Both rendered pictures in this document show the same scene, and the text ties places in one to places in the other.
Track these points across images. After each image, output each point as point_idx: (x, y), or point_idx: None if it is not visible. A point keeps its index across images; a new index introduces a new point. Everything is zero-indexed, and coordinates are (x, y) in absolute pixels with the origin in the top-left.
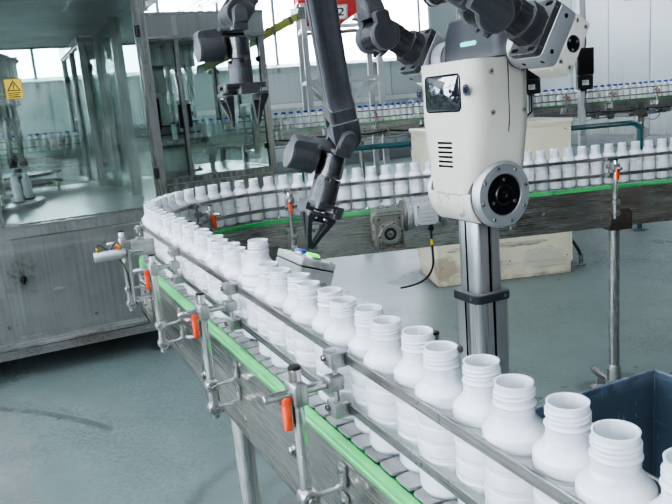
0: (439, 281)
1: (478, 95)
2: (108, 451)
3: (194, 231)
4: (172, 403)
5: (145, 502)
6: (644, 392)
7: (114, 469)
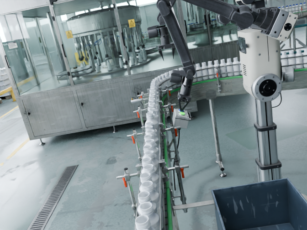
0: None
1: (251, 48)
2: None
3: (150, 99)
4: (185, 143)
5: None
6: (282, 186)
7: None
